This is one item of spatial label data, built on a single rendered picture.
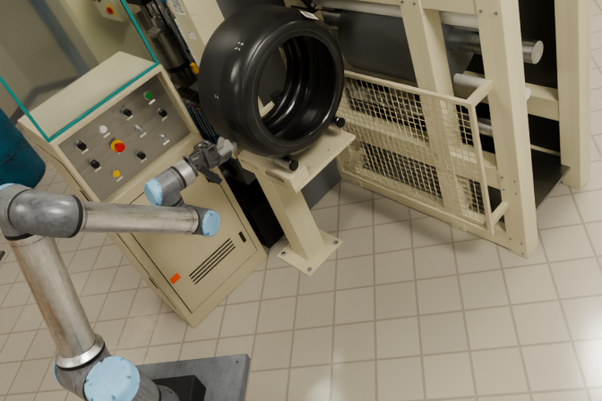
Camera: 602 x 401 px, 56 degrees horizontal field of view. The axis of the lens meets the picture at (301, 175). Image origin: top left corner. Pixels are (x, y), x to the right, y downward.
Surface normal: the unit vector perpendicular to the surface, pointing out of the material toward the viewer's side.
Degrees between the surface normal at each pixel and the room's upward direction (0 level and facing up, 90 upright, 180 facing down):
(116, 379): 5
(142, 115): 90
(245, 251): 90
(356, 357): 0
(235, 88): 65
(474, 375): 0
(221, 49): 31
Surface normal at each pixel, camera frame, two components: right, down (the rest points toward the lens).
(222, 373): -0.31, -0.72
